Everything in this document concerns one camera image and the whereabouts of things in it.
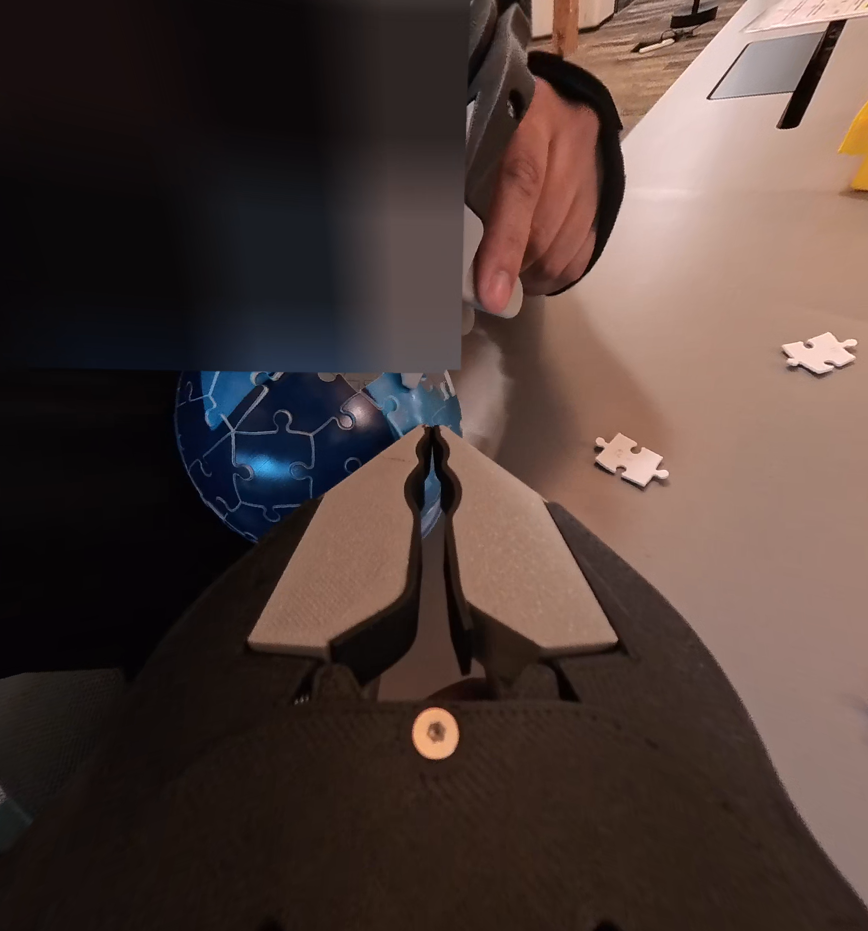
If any grey table cable hatch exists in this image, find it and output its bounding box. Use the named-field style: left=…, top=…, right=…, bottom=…
left=707, top=31, right=831, bottom=103

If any white printed paper sheet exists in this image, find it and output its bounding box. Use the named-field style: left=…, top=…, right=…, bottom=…
left=741, top=0, right=868, bottom=34

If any person's black clothed torso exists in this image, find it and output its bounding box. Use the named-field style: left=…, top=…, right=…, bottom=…
left=0, top=369, right=260, bottom=688

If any person's left hand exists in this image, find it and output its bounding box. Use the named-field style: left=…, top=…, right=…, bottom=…
left=476, top=76, right=610, bottom=314

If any white backed blue puzzle piece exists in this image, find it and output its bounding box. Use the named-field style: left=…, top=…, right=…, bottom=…
left=781, top=332, right=859, bottom=377
left=594, top=432, right=671, bottom=487

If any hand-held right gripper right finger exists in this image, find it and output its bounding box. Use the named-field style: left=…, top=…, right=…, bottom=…
left=436, top=428, right=620, bottom=676

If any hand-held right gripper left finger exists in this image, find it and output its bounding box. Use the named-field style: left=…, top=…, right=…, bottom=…
left=247, top=428, right=434, bottom=686

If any blue puzzle ball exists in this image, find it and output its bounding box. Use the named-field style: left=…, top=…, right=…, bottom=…
left=174, top=369, right=464, bottom=545

